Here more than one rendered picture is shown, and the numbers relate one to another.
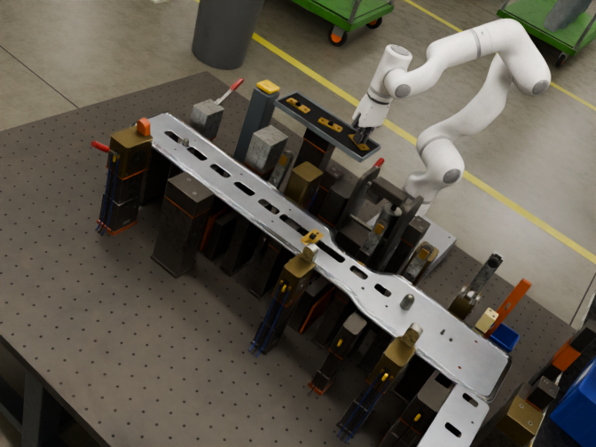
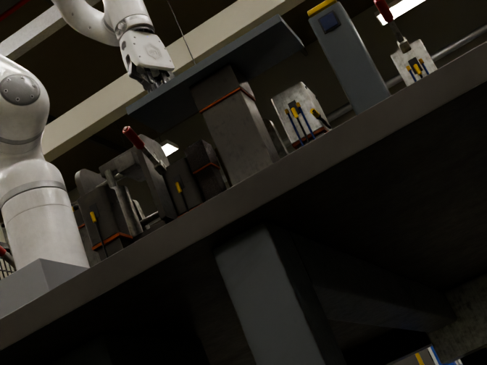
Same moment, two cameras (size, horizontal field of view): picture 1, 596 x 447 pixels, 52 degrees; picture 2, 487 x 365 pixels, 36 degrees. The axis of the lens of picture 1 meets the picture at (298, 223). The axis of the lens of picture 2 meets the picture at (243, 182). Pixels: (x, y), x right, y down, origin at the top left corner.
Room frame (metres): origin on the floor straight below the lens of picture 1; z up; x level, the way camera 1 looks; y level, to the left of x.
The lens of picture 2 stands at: (3.21, -0.11, 0.38)
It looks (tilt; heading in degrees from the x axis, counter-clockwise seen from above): 21 degrees up; 175
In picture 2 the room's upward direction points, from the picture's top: 23 degrees counter-clockwise
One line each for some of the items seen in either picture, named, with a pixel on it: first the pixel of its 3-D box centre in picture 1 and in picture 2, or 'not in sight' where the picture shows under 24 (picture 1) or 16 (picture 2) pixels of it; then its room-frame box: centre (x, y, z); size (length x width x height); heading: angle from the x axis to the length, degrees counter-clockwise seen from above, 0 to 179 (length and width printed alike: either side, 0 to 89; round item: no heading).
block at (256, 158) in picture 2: (305, 177); (256, 173); (1.84, 0.04, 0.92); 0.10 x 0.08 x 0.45; 69
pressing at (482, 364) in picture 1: (305, 236); not in sight; (1.45, -0.04, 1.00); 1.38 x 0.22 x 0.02; 69
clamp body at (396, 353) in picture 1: (372, 392); not in sight; (1.10, -0.36, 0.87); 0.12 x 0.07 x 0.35; 159
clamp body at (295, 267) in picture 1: (278, 308); not in sight; (1.25, -0.04, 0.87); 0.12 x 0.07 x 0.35; 159
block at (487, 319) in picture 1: (461, 351); not in sight; (1.37, -0.61, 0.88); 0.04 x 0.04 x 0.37; 69
